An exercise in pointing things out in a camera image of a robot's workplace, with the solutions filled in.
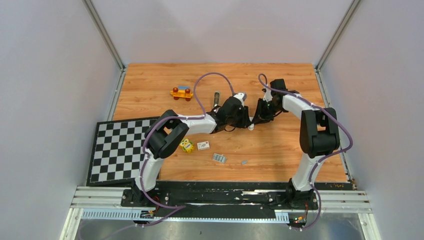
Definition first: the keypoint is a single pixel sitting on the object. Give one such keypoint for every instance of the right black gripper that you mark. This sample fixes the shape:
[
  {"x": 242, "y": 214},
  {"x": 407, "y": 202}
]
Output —
[{"x": 260, "y": 117}]

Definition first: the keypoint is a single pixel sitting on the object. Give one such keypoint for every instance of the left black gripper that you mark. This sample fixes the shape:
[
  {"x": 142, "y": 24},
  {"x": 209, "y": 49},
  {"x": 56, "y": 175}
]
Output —
[{"x": 244, "y": 121}]

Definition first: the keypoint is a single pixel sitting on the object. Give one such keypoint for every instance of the small white stapler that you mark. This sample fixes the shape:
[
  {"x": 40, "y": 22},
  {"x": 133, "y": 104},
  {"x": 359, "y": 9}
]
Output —
[{"x": 251, "y": 123}]

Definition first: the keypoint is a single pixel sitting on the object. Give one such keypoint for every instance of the grey white stapler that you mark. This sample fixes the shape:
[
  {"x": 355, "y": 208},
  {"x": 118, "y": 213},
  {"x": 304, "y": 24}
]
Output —
[{"x": 216, "y": 99}]

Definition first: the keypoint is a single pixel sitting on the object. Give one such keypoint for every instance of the white staple box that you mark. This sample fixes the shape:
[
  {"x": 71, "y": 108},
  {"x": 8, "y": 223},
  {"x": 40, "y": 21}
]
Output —
[{"x": 205, "y": 145}]

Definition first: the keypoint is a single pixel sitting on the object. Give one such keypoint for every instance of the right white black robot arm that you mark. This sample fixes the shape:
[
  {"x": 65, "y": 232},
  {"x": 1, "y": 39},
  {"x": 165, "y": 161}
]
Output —
[{"x": 318, "y": 137}]

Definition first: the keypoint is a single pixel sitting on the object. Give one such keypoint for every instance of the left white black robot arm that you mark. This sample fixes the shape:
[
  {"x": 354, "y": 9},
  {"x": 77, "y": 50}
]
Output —
[{"x": 165, "y": 135}]

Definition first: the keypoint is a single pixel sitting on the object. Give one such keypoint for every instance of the yellow owl toy block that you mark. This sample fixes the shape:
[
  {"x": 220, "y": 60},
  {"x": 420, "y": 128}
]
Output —
[{"x": 187, "y": 146}]

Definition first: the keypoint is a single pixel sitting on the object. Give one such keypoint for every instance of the orange toy car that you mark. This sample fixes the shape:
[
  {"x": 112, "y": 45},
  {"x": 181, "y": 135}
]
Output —
[{"x": 182, "y": 92}]

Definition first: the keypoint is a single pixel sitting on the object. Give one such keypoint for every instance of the checkerboard calibration mat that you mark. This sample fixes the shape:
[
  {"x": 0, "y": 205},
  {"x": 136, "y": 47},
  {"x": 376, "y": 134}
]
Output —
[{"x": 116, "y": 155}]

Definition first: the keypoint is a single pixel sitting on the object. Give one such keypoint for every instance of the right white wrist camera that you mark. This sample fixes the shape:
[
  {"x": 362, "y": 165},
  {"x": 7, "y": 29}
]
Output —
[{"x": 267, "y": 96}]

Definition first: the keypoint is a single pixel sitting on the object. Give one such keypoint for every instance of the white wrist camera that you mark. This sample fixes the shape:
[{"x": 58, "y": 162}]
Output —
[
  {"x": 241, "y": 96},
  {"x": 267, "y": 96}
]

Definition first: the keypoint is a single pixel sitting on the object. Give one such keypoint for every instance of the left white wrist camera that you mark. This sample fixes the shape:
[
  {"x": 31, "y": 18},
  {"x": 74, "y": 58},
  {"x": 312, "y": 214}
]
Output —
[{"x": 241, "y": 96}]

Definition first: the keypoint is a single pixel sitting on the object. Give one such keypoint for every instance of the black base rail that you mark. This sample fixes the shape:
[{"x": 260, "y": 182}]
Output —
[{"x": 222, "y": 202}]

